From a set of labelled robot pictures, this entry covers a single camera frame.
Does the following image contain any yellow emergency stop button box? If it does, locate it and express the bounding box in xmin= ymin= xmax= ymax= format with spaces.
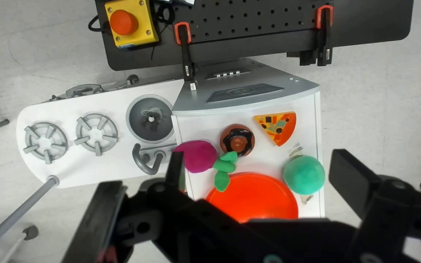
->
xmin=104 ymin=0 xmax=161 ymax=50

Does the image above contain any black clamp orange handle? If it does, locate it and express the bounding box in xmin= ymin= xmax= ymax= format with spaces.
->
xmin=173 ymin=20 xmax=199 ymax=93
xmin=299 ymin=3 xmax=337 ymax=67

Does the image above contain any orange toy pizza slice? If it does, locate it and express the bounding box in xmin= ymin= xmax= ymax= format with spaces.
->
xmin=254 ymin=111 xmax=299 ymax=147

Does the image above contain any orange plastic plate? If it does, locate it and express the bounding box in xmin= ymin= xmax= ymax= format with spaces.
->
xmin=205 ymin=171 xmax=300 ymax=225

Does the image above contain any white toy kitchen unit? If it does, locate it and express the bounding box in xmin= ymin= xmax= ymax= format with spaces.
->
xmin=15 ymin=57 xmax=331 ymax=221

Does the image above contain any brown toy donut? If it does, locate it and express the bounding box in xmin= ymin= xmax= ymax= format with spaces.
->
xmin=220 ymin=123 xmax=258 ymax=158

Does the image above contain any gray toy stove burner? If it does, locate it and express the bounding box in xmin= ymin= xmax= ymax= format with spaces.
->
xmin=23 ymin=121 xmax=71 ymax=165
xmin=74 ymin=112 xmax=121 ymax=158

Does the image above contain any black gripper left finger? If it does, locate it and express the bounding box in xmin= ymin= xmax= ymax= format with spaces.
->
xmin=62 ymin=180 xmax=173 ymax=263

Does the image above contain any green plush ball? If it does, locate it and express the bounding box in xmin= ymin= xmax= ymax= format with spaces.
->
xmin=283 ymin=153 xmax=328 ymax=197

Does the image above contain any black perforated breadboard table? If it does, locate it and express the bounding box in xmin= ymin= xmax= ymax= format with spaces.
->
xmin=94 ymin=0 xmax=416 ymax=73

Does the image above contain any magenta plush radish toy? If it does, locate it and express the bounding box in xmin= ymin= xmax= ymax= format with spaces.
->
xmin=173 ymin=139 xmax=240 ymax=193

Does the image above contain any gray metal pole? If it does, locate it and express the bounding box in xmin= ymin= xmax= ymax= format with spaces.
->
xmin=0 ymin=174 xmax=62 ymax=263

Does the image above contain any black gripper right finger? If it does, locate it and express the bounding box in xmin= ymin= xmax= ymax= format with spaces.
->
xmin=328 ymin=147 xmax=421 ymax=263

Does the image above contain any round toy sink basin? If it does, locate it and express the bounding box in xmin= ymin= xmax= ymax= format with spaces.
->
xmin=126 ymin=95 xmax=176 ymax=143

